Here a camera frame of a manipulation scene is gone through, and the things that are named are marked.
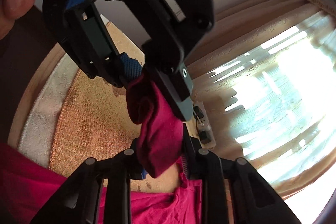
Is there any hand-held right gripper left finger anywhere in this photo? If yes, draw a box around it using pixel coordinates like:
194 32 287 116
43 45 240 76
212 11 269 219
30 139 147 224

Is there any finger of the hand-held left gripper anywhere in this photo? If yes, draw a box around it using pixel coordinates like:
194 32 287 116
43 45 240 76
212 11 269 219
143 42 195 122
63 4 142 86

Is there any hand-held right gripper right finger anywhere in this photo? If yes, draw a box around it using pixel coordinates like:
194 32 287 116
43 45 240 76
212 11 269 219
181 124 302 224

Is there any red long-sleeved shirt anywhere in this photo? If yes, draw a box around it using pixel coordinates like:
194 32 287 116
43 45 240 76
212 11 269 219
0 74 229 224

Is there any white power strip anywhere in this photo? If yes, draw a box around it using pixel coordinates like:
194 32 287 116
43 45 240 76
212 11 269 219
193 101 216 148

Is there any yellow paw-print blanket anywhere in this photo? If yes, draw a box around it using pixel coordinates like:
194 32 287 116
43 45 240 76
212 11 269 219
50 22 205 193

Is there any beige embroidered curtain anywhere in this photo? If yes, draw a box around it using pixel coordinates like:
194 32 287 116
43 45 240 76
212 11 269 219
184 0 336 201

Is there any sheer window curtain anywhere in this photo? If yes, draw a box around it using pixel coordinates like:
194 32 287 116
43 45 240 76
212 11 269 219
207 10 336 180

